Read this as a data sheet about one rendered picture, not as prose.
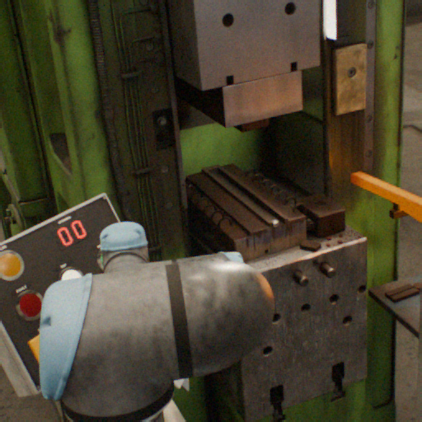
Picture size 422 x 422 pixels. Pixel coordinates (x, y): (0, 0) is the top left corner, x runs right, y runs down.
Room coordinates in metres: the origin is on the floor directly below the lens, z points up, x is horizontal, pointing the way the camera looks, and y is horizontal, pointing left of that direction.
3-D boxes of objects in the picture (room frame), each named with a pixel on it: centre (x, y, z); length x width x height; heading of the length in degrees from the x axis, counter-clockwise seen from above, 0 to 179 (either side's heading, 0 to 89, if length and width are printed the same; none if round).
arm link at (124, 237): (1.07, 0.14, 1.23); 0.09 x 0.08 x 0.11; 5
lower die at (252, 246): (1.79, -0.07, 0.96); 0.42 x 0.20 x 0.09; 22
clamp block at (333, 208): (1.72, -0.29, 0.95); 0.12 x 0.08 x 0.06; 22
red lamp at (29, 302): (1.18, 0.35, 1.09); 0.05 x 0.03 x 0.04; 112
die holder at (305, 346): (1.82, -0.12, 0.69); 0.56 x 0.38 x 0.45; 22
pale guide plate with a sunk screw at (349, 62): (1.83, -0.40, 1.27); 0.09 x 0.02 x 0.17; 112
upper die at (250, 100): (1.79, -0.07, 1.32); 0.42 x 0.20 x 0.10; 22
